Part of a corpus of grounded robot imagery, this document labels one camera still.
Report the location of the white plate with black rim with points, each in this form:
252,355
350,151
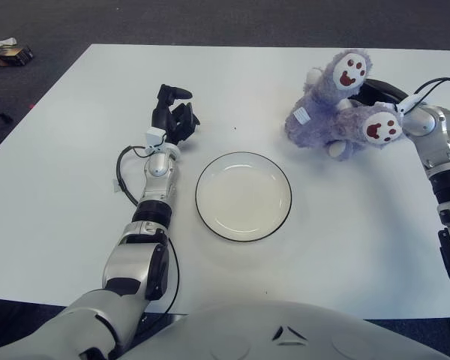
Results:
243,198

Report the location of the grey robot torso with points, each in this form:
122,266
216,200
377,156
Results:
285,337

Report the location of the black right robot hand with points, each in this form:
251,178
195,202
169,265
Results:
378,92

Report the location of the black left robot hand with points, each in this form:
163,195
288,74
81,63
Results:
170,120

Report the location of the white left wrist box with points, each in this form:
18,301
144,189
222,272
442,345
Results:
155,137

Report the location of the dark box on floor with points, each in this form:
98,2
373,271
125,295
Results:
11,56

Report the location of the purple plush bunny doll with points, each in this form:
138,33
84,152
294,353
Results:
315,123

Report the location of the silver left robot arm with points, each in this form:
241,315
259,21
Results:
155,185

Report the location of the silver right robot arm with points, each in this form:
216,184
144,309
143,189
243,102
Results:
438,142

